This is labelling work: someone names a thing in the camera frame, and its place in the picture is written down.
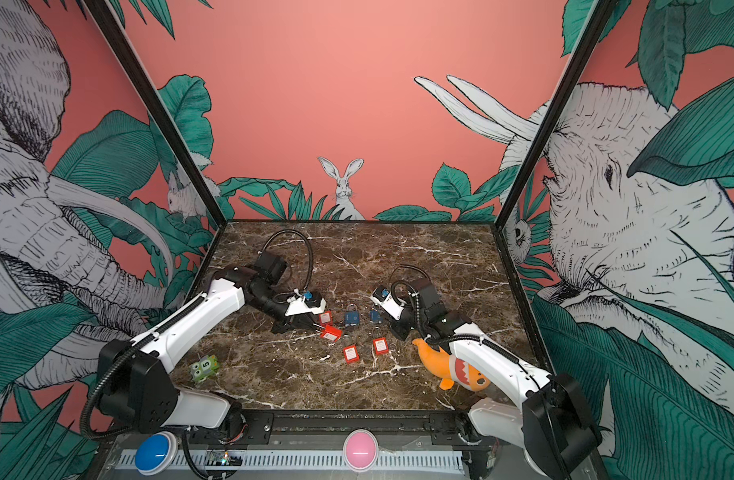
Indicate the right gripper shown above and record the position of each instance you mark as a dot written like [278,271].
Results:
[397,327]

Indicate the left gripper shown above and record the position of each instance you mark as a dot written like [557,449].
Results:
[295,322]

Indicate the red padlock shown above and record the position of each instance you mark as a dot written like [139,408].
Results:
[380,346]
[331,333]
[325,318]
[351,354]

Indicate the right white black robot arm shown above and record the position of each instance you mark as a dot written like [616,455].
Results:
[548,415]

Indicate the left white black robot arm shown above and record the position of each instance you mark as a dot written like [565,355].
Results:
[134,391]

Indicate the orange shark plush toy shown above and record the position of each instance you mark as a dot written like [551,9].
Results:
[449,369]

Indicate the green number block toy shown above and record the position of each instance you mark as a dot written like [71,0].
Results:
[204,369]

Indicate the pink push button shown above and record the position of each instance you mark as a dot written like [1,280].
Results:
[361,450]

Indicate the white vented strip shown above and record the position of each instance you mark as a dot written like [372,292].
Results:
[448,462]

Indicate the blue push button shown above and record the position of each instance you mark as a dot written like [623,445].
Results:
[156,453]

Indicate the black front mounting rail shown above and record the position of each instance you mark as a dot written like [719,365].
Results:
[444,427]

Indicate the right black frame post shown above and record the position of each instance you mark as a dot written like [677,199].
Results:
[597,21]

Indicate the black frame post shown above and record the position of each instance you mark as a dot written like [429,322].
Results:
[597,21]
[110,27]

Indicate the left black frame post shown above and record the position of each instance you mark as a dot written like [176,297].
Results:
[110,27]

